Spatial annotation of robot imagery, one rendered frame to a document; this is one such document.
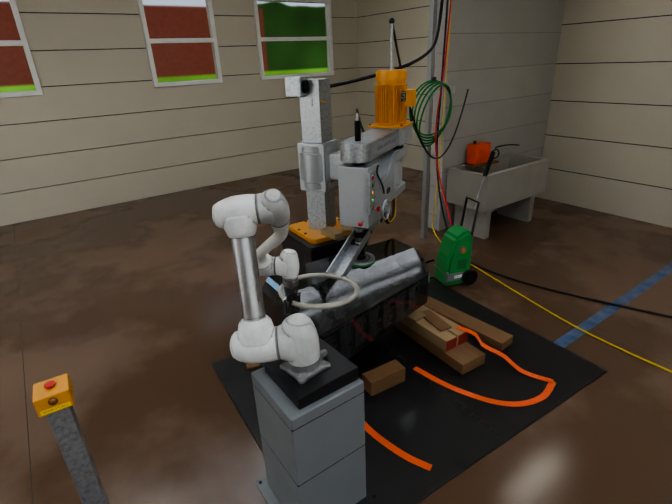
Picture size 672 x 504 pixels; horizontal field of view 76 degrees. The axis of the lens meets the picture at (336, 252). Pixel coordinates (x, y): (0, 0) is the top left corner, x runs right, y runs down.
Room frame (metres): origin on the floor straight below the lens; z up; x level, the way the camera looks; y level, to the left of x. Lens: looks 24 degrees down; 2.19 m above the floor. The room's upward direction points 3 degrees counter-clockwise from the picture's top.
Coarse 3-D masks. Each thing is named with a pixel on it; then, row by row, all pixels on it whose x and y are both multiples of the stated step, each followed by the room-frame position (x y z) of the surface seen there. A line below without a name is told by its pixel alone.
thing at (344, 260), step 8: (376, 224) 3.01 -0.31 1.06; (352, 232) 2.90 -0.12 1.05; (368, 232) 2.87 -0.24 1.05; (344, 248) 2.76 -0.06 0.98; (352, 248) 2.78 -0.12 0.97; (360, 248) 2.74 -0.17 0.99; (336, 256) 2.66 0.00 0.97; (344, 256) 2.71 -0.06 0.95; (352, 256) 2.63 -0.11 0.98; (336, 264) 2.64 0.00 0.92; (344, 264) 2.63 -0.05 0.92; (352, 264) 2.61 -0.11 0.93; (328, 272) 2.53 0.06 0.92; (336, 272) 2.56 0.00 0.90; (344, 272) 2.49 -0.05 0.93
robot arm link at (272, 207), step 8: (264, 192) 1.77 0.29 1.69; (272, 192) 1.76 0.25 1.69; (280, 192) 1.78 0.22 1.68; (256, 200) 1.76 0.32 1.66; (264, 200) 1.74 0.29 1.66; (272, 200) 1.73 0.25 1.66; (280, 200) 1.75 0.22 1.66; (256, 208) 1.74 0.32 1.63; (264, 208) 1.74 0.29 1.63; (272, 208) 1.73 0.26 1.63; (280, 208) 1.75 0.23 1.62; (288, 208) 1.81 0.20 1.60; (264, 216) 1.74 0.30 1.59; (272, 216) 1.76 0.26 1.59; (280, 216) 1.77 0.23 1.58; (288, 216) 1.82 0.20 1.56; (272, 224) 1.82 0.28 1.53; (280, 224) 1.81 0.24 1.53
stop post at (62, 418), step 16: (64, 384) 1.35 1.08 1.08; (48, 400) 1.28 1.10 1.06; (64, 400) 1.30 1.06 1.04; (48, 416) 1.29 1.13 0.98; (64, 416) 1.31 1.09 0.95; (64, 432) 1.30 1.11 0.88; (80, 432) 1.34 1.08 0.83; (64, 448) 1.29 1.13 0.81; (80, 448) 1.32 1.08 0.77; (80, 464) 1.31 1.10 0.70; (80, 480) 1.29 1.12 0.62; (96, 480) 1.32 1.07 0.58; (80, 496) 1.28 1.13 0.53; (96, 496) 1.31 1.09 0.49
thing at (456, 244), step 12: (456, 228) 4.08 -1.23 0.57; (444, 240) 4.08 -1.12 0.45; (456, 240) 3.95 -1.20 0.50; (468, 240) 3.95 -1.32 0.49; (444, 252) 4.01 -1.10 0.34; (456, 252) 3.91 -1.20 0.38; (468, 252) 3.95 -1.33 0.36; (444, 264) 3.96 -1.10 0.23; (456, 264) 3.92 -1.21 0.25; (468, 264) 3.96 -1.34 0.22; (444, 276) 3.92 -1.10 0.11; (456, 276) 3.91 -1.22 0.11; (468, 276) 3.91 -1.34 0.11
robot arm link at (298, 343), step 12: (288, 324) 1.63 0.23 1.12; (300, 324) 1.62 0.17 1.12; (312, 324) 1.66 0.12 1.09; (288, 336) 1.60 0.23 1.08; (300, 336) 1.59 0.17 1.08; (312, 336) 1.62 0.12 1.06; (288, 348) 1.59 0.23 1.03; (300, 348) 1.59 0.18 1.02; (312, 348) 1.61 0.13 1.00; (288, 360) 1.60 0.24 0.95; (300, 360) 1.59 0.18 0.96; (312, 360) 1.60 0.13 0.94
